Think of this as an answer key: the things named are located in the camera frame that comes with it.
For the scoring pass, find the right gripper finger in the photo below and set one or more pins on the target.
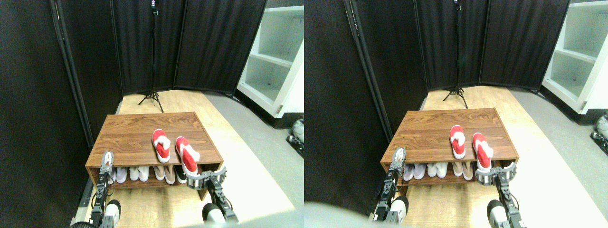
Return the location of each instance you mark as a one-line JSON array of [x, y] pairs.
[[484, 178], [509, 170], [194, 182], [220, 174]]

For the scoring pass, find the red shoe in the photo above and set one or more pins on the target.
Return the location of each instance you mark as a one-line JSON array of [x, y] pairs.
[[459, 148], [483, 157], [187, 161], [162, 152]]

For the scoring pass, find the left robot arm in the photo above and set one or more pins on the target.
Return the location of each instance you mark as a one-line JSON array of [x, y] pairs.
[[392, 206], [102, 209]]

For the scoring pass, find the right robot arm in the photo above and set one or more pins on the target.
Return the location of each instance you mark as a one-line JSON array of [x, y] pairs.
[[223, 211], [508, 209]]

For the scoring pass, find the lilac shoe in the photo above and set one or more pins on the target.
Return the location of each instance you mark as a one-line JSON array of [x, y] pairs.
[[121, 175], [113, 176], [409, 172], [419, 171]]

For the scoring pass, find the black shoe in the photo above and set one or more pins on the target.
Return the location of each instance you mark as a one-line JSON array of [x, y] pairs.
[[179, 177]]

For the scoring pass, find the beige shoe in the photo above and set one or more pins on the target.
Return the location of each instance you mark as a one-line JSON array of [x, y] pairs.
[[468, 172], [159, 173], [169, 175], [457, 169]]

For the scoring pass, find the grey curtain stand foot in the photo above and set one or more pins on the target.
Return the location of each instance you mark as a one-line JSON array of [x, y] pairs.
[[85, 194]]

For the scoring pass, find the white shoe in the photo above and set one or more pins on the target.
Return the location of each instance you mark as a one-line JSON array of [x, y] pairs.
[[441, 170], [432, 170], [134, 174], [143, 174]]

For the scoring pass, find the brown shoe rack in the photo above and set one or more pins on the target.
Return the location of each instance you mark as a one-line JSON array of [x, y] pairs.
[[128, 137], [427, 135]]

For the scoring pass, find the grey and black device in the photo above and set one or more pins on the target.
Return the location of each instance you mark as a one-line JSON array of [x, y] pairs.
[[298, 130], [602, 128]]

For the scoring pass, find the black curtain stand pole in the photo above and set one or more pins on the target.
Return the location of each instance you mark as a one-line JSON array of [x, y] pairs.
[[368, 71], [71, 71]]

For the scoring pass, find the white shelf unit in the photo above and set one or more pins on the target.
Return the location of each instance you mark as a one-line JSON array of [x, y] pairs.
[[570, 66], [266, 71]]

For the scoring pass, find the black tripod stand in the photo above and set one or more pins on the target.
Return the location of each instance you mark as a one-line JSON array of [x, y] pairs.
[[458, 47], [154, 47]]

